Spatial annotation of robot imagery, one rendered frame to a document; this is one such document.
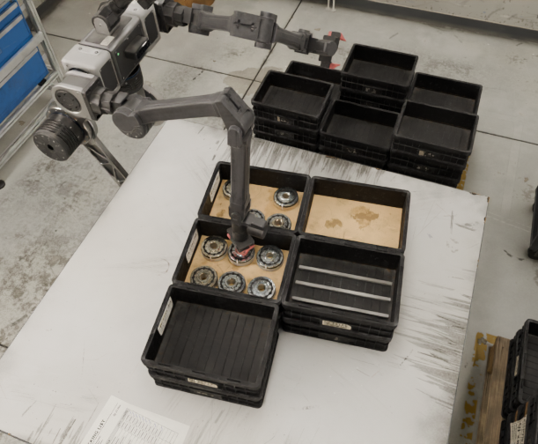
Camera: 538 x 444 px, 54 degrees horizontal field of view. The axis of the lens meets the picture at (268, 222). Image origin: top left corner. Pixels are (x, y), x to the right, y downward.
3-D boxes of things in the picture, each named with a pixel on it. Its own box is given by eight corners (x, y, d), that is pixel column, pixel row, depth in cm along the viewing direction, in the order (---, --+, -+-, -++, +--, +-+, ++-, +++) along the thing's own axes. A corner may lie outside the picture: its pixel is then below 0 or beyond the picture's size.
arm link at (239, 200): (239, 104, 154) (224, 126, 148) (257, 109, 153) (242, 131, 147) (238, 202, 187) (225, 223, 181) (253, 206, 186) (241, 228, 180)
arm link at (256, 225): (240, 195, 183) (230, 212, 178) (271, 204, 181) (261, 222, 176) (239, 218, 192) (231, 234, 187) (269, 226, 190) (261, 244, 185)
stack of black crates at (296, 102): (254, 157, 328) (249, 101, 292) (270, 125, 345) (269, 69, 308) (314, 173, 319) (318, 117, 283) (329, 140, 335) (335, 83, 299)
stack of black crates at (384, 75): (334, 129, 341) (340, 72, 305) (346, 99, 357) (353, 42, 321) (395, 144, 332) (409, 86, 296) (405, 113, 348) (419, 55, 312)
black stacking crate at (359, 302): (281, 319, 190) (280, 304, 181) (297, 251, 207) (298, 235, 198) (391, 341, 184) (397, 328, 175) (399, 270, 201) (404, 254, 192)
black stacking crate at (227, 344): (147, 374, 179) (139, 362, 170) (175, 299, 196) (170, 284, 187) (260, 400, 173) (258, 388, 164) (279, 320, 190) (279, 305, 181)
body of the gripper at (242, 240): (241, 225, 199) (240, 213, 193) (254, 245, 194) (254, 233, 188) (226, 232, 197) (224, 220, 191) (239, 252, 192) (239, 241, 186)
